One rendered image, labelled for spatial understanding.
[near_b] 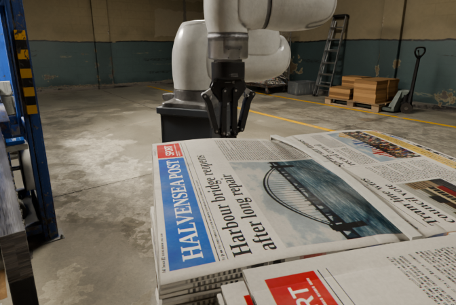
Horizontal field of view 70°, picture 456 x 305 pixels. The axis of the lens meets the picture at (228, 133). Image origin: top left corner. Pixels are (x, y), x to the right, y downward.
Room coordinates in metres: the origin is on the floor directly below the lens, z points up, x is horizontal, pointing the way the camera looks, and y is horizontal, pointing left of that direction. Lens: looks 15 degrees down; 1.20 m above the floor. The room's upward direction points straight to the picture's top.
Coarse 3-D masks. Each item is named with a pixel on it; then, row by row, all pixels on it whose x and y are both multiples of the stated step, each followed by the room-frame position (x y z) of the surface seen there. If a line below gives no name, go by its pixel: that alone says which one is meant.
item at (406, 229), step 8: (272, 136) 0.48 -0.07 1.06; (296, 144) 0.41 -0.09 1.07; (312, 152) 0.37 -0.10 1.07; (320, 160) 0.34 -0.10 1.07; (328, 160) 0.34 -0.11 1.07; (328, 168) 0.33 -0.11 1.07; (336, 168) 0.32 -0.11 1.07; (344, 176) 0.30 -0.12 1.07; (352, 184) 0.28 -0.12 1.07; (360, 184) 0.28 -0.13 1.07; (360, 192) 0.27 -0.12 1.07; (368, 192) 0.27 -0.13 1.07; (368, 200) 0.26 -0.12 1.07; (376, 200) 0.26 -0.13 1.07; (376, 208) 0.25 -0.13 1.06; (384, 208) 0.25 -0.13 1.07; (392, 216) 0.24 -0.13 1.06; (400, 224) 0.23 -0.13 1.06; (408, 224) 0.23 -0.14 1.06; (408, 232) 0.22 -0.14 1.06; (416, 232) 0.22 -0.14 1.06
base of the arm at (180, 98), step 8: (168, 96) 1.14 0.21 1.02; (176, 96) 1.06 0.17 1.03; (184, 96) 1.04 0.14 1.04; (192, 96) 1.04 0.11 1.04; (200, 96) 1.04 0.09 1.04; (168, 104) 1.05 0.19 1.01; (176, 104) 1.04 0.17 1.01; (184, 104) 1.04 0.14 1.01; (192, 104) 1.03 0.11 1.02; (200, 104) 1.02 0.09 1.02; (216, 104) 1.06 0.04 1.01
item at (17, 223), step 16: (0, 128) 1.55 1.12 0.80; (0, 144) 1.29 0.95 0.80; (0, 160) 1.09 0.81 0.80; (0, 176) 0.95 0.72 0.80; (0, 192) 0.83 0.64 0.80; (16, 192) 0.87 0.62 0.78; (0, 208) 0.74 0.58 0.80; (16, 208) 0.74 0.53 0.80; (0, 224) 0.67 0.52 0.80; (16, 224) 0.67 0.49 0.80; (0, 240) 0.61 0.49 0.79; (16, 240) 0.63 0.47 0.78; (16, 256) 0.63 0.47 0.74; (16, 272) 0.62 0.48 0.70; (32, 272) 0.64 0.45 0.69
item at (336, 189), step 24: (264, 144) 0.45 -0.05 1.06; (288, 144) 0.45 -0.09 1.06; (312, 168) 0.36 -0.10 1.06; (336, 192) 0.29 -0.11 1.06; (384, 192) 0.29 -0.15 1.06; (360, 216) 0.24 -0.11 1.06; (384, 216) 0.25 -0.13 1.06; (408, 216) 0.24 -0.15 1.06; (384, 240) 0.21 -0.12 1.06; (408, 240) 0.22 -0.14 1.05
